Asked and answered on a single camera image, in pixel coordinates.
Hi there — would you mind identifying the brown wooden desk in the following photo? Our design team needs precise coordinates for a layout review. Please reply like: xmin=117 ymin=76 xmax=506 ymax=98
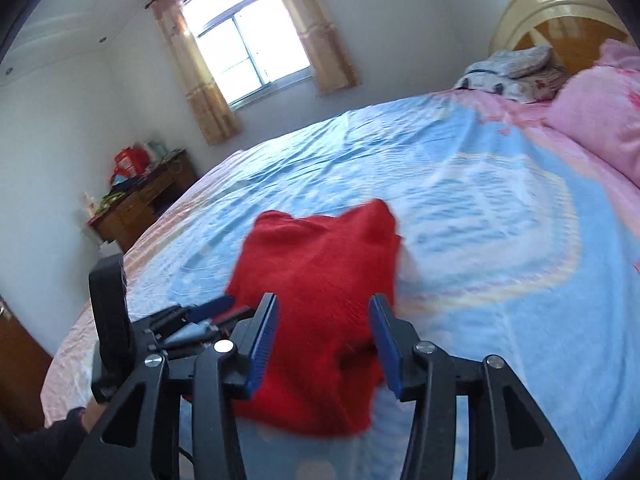
xmin=88 ymin=150 xmax=198 ymax=252

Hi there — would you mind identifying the left beige curtain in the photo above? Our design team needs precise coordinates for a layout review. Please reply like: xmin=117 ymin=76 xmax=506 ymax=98
xmin=151 ymin=0 xmax=242 ymax=145

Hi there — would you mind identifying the red knitted sweater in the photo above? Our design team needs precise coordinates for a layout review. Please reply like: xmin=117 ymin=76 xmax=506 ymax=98
xmin=226 ymin=198 xmax=401 ymax=437

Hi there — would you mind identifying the right beige curtain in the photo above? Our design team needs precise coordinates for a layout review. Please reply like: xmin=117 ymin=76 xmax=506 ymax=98
xmin=282 ymin=0 xmax=360 ymax=94

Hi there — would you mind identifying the red bag on desk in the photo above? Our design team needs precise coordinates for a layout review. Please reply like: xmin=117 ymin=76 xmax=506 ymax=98
xmin=114 ymin=144 xmax=151 ymax=178

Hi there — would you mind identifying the folded grey patterned blanket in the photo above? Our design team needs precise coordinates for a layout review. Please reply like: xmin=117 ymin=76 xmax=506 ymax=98
xmin=454 ymin=46 xmax=570 ymax=104

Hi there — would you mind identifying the person's left hand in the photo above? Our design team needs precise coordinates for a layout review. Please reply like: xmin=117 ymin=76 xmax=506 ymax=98
xmin=80 ymin=398 xmax=107 ymax=434

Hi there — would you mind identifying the pink pillow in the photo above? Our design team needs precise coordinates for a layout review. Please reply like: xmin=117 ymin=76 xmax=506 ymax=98
xmin=544 ymin=39 xmax=639 ymax=184

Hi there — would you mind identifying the blue patterned bed sheet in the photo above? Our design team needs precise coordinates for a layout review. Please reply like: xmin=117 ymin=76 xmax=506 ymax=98
xmin=39 ymin=86 xmax=640 ymax=480

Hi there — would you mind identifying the beige curtain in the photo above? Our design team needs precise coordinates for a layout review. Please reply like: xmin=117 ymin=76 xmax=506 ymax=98
xmin=282 ymin=0 xmax=360 ymax=94
xmin=151 ymin=0 xmax=242 ymax=145

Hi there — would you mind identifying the window with white frame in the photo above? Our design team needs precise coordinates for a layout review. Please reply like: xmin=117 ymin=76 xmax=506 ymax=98
xmin=183 ymin=0 xmax=310 ymax=106

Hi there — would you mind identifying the cream wooden headboard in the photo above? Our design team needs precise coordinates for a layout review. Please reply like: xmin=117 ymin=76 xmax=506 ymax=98
xmin=489 ymin=0 xmax=634 ymax=75

